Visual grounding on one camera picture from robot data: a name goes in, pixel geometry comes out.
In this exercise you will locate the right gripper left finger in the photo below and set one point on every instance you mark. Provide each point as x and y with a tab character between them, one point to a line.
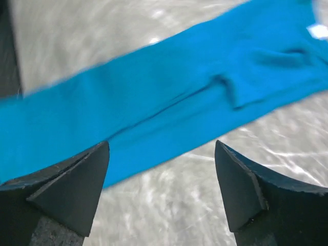
55	205

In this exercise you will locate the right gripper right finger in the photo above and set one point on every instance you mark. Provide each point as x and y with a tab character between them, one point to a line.
264	207

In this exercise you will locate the teal t shirt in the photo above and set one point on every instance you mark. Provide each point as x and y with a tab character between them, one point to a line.
168	98

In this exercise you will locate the black base beam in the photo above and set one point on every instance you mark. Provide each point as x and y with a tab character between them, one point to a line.
10	73

